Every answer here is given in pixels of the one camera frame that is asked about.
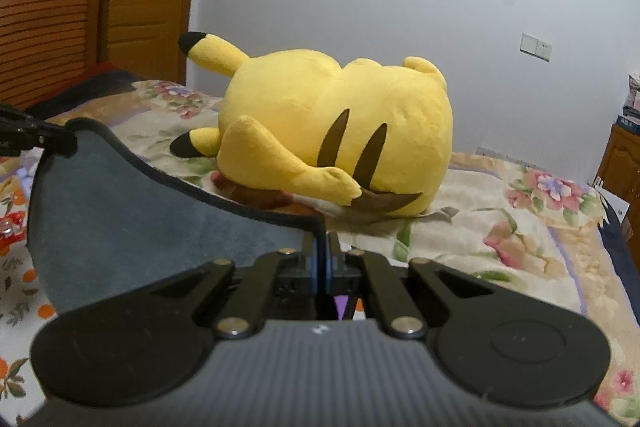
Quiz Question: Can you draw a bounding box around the dark blue cloth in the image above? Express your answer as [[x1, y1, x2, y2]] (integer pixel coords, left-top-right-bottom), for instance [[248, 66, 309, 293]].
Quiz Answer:
[[597, 214, 640, 290]]

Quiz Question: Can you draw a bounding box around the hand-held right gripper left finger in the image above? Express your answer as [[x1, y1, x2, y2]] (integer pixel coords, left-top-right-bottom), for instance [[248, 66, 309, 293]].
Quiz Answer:
[[149, 231, 320, 339]]

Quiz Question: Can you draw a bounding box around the white paper card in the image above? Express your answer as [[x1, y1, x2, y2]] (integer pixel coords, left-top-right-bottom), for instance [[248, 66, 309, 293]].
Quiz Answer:
[[594, 176, 632, 229]]

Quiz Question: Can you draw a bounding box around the white wall switch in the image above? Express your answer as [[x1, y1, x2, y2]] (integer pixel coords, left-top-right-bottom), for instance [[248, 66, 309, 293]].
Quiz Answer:
[[520, 32, 553, 60]]

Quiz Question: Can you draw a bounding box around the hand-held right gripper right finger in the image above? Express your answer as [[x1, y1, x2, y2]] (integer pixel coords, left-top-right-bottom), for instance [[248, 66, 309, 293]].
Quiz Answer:
[[327, 231, 497, 338]]

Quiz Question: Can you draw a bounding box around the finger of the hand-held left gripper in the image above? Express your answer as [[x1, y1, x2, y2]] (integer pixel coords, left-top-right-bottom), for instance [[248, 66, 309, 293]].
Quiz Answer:
[[0, 102, 77, 156]]

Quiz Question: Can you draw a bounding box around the yellow plush toy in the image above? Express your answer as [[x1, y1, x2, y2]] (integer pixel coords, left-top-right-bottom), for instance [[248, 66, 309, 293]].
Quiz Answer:
[[170, 32, 454, 221]]

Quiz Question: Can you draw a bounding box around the floral bed sheet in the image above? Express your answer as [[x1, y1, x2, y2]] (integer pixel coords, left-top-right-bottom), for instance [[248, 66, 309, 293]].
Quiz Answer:
[[0, 79, 640, 427]]

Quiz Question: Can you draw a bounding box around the grey-blue towel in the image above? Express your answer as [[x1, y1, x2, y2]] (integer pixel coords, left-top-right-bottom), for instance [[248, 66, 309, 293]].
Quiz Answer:
[[27, 117, 326, 314]]

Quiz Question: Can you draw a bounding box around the stack of books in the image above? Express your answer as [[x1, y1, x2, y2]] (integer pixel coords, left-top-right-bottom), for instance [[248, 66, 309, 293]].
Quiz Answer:
[[615, 74, 640, 128]]

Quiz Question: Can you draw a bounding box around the wooden cabinet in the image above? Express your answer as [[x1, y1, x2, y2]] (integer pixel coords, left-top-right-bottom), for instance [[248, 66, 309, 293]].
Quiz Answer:
[[595, 124, 640, 220]]

